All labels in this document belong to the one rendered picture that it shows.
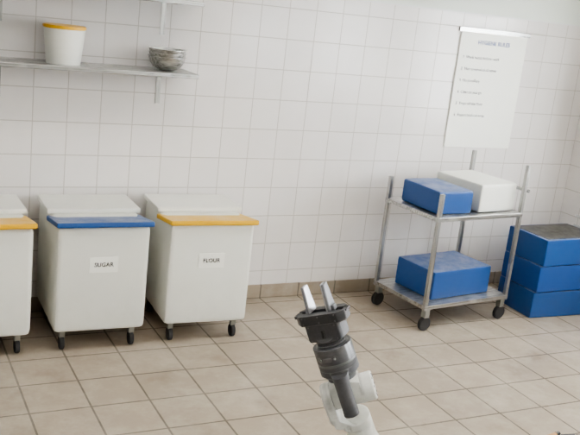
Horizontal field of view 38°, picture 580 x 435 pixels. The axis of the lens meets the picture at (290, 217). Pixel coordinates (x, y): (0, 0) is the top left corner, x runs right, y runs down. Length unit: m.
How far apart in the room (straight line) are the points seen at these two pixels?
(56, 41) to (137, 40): 0.59
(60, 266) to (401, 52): 2.83
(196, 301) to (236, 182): 0.99
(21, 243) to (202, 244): 1.03
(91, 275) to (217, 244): 0.76
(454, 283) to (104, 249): 2.48
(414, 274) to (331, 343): 4.14
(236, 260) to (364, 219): 1.46
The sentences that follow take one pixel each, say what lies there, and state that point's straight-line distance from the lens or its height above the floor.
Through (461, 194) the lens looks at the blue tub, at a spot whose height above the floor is 0.93.
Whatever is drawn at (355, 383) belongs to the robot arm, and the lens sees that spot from 1.91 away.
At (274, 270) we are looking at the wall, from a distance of 6.03.
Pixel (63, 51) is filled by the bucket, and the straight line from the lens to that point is 4.97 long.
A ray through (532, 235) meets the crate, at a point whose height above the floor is 0.60.
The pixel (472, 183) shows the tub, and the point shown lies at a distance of 5.95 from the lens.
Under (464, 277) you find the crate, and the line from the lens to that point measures 6.07.
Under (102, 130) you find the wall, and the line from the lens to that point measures 5.35.
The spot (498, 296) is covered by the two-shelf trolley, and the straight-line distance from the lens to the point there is 6.26.
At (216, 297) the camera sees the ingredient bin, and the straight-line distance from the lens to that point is 5.15.
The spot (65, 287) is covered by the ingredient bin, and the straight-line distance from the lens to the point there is 4.85.
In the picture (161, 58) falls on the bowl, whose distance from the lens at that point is 5.13.
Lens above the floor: 2.06
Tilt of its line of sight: 14 degrees down
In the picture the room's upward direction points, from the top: 7 degrees clockwise
